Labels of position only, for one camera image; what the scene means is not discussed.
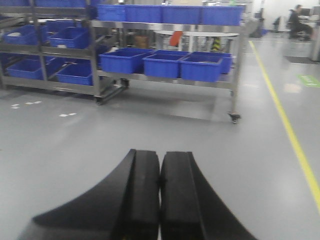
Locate blue bin lower middle front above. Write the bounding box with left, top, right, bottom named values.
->
left=143, top=54, right=186, bottom=78

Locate steel shelf cart left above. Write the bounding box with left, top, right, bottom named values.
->
left=0, top=0, right=130, bottom=105

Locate blue bin lower right front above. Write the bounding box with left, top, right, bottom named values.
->
left=180, top=55, right=223, bottom=83

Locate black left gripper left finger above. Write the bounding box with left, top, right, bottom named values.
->
left=18, top=149, right=160, bottom=240

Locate steel shelf cart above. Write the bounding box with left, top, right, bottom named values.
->
left=90, top=19, right=246, bottom=124
left=0, top=0, right=130, bottom=105

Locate steel shelf cart right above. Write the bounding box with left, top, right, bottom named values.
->
left=90, top=19, right=246, bottom=124

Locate blue bin top row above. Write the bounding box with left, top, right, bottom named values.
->
left=97, top=4, right=244, bottom=26

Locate blue bin lower left long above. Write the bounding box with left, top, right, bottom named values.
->
left=99, top=48, right=155, bottom=74

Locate blue bin left cart lower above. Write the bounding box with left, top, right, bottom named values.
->
left=56, top=63, right=93, bottom=86

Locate seated person in black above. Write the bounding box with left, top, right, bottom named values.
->
left=288, top=4, right=313, bottom=41

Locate blue bin cart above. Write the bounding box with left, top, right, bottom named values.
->
left=48, top=27, right=90, bottom=49
left=56, top=63, right=93, bottom=86

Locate blue bin left cart upper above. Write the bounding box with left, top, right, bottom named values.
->
left=48, top=27, right=90, bottom=49

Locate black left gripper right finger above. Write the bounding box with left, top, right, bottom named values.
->
left=160, top=151, right=255, bottom=240

